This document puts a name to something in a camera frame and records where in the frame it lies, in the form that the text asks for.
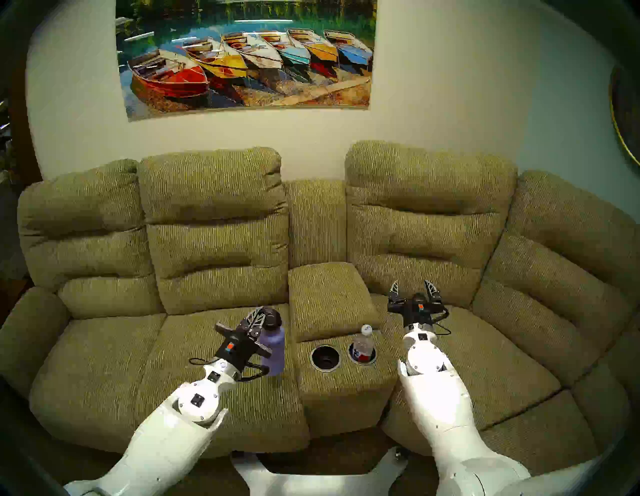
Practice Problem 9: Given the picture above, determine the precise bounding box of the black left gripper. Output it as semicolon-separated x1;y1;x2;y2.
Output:
215;307;274;374

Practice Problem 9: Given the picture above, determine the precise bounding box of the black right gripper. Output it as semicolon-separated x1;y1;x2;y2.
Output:
387;279;449;329

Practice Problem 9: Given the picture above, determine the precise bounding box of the purple bottle with black cap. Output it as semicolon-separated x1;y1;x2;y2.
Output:
257;306;287;377

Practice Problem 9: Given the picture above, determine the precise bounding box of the clear plastic water bottle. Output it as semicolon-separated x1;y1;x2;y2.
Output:
351;324;376;363

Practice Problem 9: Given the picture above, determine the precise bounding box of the steel cup holder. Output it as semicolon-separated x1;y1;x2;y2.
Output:
310;344;342;372
347;341;378;366

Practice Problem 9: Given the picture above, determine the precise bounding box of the green sofa console lid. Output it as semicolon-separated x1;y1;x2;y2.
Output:
288;262;378;343

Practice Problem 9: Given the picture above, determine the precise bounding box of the green fabric sectional sofa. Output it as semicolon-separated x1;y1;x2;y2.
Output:
0;140;640;481

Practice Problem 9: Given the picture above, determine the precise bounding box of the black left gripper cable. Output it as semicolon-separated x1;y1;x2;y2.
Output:
189;356;271;383

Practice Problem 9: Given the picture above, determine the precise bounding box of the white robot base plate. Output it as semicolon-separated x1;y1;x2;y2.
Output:
231;446;408;496

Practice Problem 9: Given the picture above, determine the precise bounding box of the colourful boats wall picture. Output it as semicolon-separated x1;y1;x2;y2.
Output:
115;0;378;122

